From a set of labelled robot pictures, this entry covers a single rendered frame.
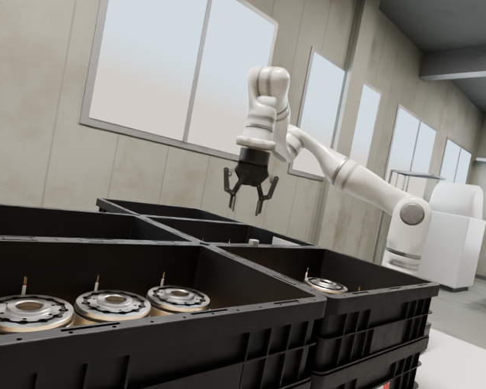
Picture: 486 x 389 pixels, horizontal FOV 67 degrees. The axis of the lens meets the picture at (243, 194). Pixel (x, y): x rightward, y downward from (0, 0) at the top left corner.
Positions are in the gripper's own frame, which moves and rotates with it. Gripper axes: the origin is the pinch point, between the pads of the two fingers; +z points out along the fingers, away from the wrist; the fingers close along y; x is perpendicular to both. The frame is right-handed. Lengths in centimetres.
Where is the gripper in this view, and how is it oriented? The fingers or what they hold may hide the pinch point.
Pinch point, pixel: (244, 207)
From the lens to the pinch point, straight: 89.8
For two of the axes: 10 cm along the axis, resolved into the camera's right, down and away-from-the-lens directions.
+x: -0.6, 0.2, -10.0
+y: -9.8, -1.8, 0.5
